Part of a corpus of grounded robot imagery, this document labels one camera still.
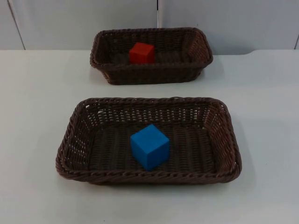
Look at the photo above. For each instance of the blue cube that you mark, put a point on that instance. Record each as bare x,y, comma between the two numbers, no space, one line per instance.
149,149

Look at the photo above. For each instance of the dark brown wicker basket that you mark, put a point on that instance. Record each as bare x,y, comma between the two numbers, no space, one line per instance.
151,74
187,149

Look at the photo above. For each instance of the red cube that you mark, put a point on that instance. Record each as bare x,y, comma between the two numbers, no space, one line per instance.
141,54

